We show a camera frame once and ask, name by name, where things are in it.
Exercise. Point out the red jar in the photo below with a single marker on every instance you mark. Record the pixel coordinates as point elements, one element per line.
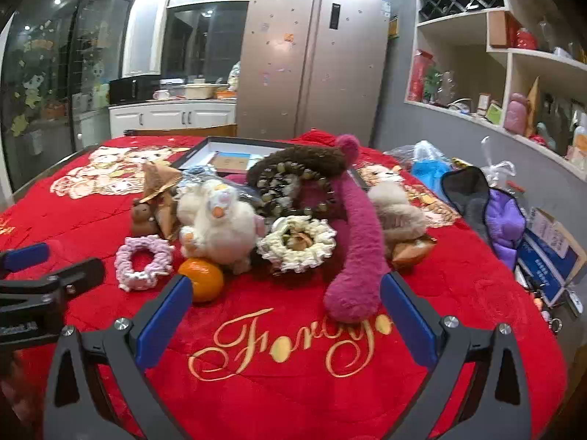
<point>526,39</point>

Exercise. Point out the beige plush toy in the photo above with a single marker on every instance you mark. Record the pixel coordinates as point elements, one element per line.
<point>396,215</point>

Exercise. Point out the pink scrunchie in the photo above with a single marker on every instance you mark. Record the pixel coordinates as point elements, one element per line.
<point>126,266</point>

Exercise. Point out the magenta plush toy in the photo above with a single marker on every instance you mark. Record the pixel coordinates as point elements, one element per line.
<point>355,247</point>

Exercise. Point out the cream scrunchie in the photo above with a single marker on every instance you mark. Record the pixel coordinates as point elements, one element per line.
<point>316,238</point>

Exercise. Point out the red gift box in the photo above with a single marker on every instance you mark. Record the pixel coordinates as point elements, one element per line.
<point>419,78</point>

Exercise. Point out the white mug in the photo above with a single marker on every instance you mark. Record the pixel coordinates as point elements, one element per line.
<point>160,94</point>

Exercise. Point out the white kitchen cabinet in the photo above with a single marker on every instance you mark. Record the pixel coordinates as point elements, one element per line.
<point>174,117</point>

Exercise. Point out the clear plastic bag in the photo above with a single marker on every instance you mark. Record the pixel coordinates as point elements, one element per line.
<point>497,169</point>

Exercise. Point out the silver double door refrigerator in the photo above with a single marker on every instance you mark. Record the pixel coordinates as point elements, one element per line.
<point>316,64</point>

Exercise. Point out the blue white cardboard box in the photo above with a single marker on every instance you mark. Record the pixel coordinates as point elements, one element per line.
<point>550,256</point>

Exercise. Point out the blue plastic bag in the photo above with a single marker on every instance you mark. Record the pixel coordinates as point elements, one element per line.
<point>431,167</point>

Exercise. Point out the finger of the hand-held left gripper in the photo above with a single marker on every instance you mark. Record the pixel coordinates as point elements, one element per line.
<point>27,256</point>
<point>78,275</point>

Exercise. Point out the white plush duck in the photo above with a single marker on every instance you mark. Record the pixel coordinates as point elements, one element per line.
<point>220,224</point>

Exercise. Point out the black microwave oven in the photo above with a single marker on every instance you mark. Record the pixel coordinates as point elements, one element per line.
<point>133,89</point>

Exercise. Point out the red printed blanket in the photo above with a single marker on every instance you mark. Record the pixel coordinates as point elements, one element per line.
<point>284,376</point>

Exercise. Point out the light blue scrunchie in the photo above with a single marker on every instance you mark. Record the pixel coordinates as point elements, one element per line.
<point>198,175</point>

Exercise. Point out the wooden chair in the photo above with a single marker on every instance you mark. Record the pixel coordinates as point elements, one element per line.
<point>183,131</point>

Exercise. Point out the white wall shelf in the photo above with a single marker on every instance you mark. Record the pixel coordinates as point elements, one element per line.
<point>463,20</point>

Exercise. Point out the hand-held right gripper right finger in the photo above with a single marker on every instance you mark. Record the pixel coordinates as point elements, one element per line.
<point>408,325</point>

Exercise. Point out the small tan box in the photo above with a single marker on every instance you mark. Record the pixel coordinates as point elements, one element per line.
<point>229,162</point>

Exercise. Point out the small brown bear toy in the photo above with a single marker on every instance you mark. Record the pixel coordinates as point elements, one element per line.
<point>143,220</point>

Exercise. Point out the pink bottle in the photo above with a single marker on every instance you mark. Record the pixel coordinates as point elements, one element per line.
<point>516,114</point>

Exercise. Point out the glass sliding door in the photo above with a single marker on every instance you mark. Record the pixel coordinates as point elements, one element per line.
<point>55,91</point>

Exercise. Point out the black framed white tray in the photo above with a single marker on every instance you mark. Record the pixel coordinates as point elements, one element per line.
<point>229,145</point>

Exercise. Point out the white plastic bag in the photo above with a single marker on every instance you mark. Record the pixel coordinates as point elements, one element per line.
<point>234,78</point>

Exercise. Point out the cream cooking pot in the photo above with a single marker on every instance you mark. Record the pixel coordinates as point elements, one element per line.
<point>199,91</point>

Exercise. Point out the purple black jacket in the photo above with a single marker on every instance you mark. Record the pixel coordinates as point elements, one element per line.
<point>506,224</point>

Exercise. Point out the orange mandarin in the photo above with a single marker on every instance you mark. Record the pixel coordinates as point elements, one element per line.
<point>206,282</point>

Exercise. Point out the dark kitchen window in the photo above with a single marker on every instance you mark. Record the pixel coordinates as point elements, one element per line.
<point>202,41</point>

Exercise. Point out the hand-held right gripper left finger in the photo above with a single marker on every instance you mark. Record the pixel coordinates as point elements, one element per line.
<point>165,321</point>

